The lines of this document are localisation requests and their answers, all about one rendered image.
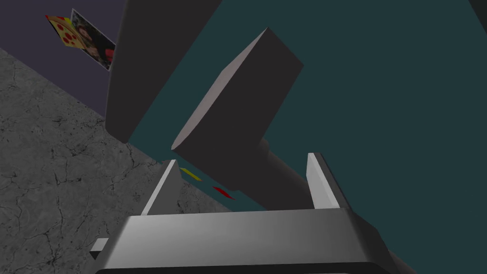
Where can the dark grey flat panel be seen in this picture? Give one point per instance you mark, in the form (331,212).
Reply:
(152,64)

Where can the small yellow sticker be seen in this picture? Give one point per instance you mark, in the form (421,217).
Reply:
(190,174)

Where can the portrait photo picture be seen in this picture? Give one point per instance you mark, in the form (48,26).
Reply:
(95,43)

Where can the pizza slice picture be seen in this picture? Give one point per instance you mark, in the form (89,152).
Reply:
(67,33)

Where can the small red sticker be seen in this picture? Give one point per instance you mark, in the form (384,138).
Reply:
(223,192)

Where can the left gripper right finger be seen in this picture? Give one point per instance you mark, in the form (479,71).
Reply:
(323,188)

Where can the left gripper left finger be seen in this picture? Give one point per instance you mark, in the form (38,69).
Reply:
(166,192)

